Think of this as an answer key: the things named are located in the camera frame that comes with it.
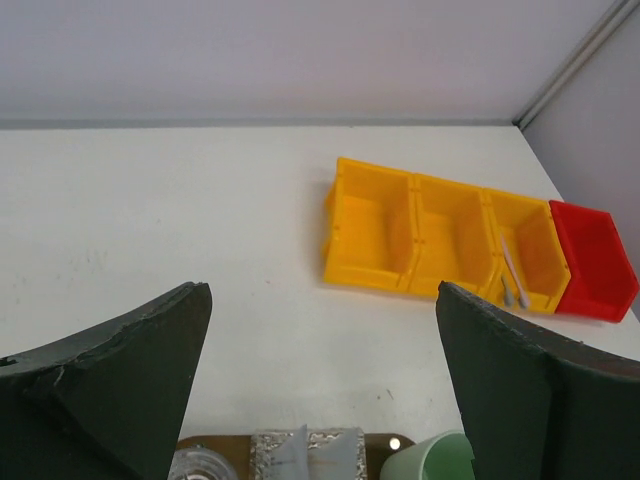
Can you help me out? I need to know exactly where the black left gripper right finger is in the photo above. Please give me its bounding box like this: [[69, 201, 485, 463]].
[[436, 282, 639, 479]]

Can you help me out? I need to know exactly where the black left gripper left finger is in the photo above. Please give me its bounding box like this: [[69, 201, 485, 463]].
[[1, 282, 213, 479]]

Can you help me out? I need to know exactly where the green plastic cup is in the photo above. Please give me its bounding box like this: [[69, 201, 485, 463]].
[[380, 431, 475, 480]]

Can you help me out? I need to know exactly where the clear glass tumbler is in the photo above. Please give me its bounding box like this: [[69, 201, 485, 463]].
[[167, 446, 238, 480]]

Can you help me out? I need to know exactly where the grey toothbrush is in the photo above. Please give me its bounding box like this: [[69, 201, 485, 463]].
[[501, 274, 515, 308]]

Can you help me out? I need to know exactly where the pink toothbrush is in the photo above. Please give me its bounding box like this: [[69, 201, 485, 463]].
[[500, 235, 531, 310]]

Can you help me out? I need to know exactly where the clear glass holder block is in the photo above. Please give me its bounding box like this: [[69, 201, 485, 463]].
[[250, 425, 368, 479]]

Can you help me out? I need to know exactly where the white toothpaste tube black cap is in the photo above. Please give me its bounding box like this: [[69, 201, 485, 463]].
[[270, 425, 310, 480]]

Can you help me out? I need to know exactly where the wooden oval tray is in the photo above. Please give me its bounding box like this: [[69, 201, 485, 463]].
[[176, 433, 415, 479]]

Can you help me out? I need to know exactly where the red plastic bin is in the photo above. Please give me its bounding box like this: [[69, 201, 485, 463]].
[[549, 200, 639, 323]]

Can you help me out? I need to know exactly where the yellow bin middle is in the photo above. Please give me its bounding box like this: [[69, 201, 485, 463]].
[[409, 174, 498, 297]]

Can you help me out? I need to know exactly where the yellow bin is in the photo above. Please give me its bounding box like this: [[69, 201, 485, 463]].
[[409, 174, 498, 297], [323, 157, 419, 293], [483, 189, 571, 314]]

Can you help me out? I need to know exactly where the yellow bin right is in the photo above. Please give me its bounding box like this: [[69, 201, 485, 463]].
[[483, 189, 571, 314]]

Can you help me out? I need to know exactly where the yellow bin left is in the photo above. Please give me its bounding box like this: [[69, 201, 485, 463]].
[[323, 157, 419, 293]]

